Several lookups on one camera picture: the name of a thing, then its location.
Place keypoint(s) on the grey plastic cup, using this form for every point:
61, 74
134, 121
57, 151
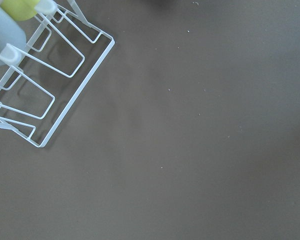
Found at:
10, 33

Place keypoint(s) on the white wire cup rack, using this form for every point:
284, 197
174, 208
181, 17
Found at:
40, 84

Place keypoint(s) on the yellow plastic cup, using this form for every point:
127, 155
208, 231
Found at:
20, 10

